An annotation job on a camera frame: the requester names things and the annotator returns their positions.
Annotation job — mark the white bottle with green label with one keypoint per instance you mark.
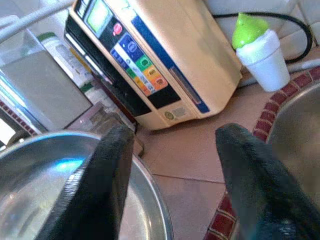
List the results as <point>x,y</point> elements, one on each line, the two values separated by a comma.
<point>65,57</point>

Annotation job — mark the cream water ionizer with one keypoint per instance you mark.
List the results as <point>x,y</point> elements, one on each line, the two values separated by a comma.
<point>195,55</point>

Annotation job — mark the white bottle with green cap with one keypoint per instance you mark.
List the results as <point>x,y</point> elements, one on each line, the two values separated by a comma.
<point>265,65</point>

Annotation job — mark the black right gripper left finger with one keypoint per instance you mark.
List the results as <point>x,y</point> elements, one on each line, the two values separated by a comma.
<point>95,200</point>

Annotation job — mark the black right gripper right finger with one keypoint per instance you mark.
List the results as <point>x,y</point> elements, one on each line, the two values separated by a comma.
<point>262,200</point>

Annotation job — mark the white grinder with glass jar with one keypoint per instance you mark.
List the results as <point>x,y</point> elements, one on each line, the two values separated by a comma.
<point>45,87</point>

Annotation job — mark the thin white pipe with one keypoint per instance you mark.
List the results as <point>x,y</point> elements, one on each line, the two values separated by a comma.
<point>305,65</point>

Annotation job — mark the round metal plate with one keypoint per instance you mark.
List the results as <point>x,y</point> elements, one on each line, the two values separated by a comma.
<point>30,175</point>

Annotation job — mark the stainless steel sink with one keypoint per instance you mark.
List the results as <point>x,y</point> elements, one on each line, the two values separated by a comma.
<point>297,120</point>

